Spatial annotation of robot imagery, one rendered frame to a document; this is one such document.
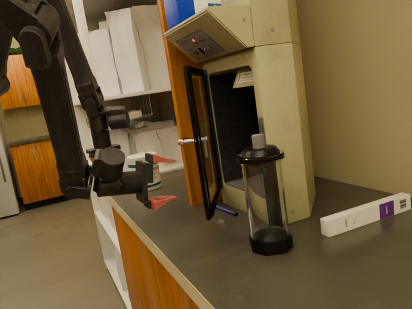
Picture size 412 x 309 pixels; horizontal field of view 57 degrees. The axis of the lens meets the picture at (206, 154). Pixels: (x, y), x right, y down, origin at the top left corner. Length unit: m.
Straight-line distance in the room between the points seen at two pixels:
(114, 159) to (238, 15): 0.45
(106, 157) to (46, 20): 0.33
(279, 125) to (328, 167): 0.53
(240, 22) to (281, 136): 0.30
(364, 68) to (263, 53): 0.42
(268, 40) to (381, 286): 0.60
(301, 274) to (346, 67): 0.76
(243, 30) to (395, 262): 0.60
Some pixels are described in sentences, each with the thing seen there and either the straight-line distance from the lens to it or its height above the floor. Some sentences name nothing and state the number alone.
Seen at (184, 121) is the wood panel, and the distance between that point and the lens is 1.27.
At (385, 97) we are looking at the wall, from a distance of 1.26.
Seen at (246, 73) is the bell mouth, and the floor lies 1.35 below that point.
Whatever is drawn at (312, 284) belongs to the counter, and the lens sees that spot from 0.78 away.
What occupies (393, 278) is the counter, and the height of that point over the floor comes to 0.94.
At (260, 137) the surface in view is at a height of 1.20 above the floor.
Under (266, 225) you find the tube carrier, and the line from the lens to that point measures 0.87.
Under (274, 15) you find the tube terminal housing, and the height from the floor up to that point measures 1.48.
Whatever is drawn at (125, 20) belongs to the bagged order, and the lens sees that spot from 2.19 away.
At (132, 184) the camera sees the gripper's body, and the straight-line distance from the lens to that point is 0.95.
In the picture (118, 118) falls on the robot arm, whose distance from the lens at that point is 1.25.
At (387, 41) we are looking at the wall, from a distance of 1.25.
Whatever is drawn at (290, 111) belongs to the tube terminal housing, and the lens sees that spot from 1.02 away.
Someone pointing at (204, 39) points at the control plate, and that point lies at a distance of 1.05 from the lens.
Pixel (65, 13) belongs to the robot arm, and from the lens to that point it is 1.22.
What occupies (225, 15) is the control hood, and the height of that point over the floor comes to 1.49.
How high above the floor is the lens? 1.33
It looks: 10 degrees down
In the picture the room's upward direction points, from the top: 9 degrees counter-clockwise
